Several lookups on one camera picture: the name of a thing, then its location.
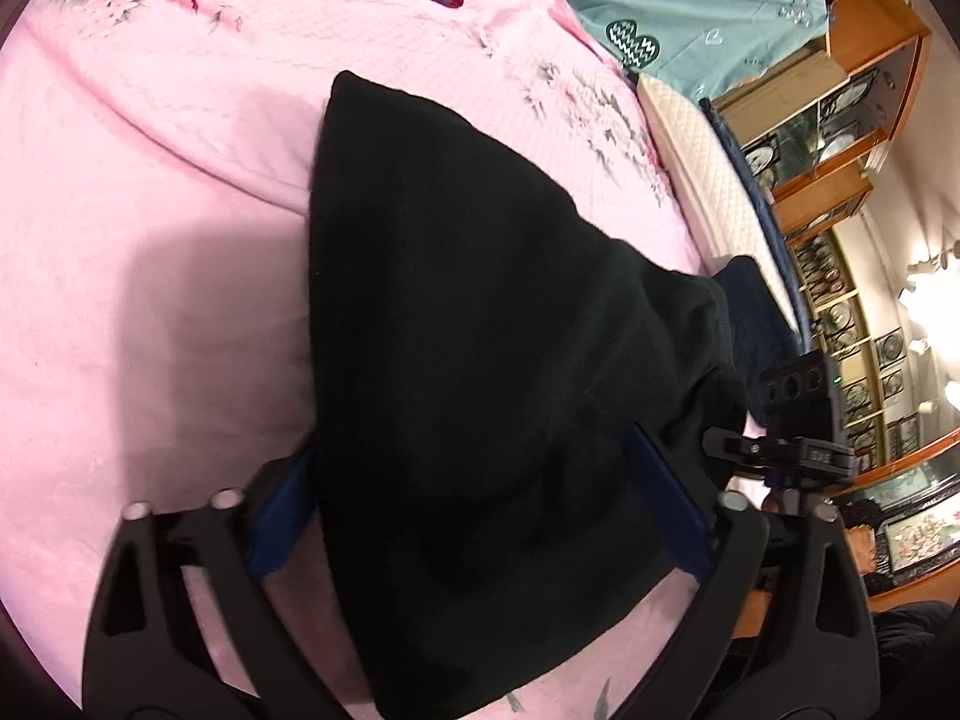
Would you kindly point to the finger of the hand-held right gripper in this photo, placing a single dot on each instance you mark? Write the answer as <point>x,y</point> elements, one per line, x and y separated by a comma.
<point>731,446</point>

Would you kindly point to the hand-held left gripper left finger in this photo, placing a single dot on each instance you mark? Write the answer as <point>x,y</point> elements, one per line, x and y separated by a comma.
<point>281,521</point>

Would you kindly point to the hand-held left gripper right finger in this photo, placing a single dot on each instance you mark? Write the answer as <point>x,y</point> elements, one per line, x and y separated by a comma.
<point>675,495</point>

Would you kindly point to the black pants with smiley patch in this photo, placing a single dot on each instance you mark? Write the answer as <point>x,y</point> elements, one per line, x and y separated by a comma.
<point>487,352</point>

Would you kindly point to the framed floral picture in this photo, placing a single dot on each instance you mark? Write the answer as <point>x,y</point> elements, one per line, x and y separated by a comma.
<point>922,536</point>

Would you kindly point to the dark blue denim cloth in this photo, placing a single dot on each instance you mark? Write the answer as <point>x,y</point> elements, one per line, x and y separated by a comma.
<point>754,300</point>

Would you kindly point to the ceiling chandelier lamp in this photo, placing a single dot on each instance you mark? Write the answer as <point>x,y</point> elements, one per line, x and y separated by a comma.
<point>922,277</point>

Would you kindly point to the person's dark clothing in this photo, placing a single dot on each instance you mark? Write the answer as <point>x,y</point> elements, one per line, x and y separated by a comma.
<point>907,645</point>

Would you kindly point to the white quilted mattress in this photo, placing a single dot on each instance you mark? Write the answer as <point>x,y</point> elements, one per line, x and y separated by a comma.
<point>712,180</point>

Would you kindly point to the pink floral blanket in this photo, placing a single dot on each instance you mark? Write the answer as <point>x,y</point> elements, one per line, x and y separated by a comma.
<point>150,240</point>

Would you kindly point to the wooden display cabinet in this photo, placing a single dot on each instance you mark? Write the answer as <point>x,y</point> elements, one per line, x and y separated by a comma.
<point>862,22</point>

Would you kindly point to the teal heart-print sheet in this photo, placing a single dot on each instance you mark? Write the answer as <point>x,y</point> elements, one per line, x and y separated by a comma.
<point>712,7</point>

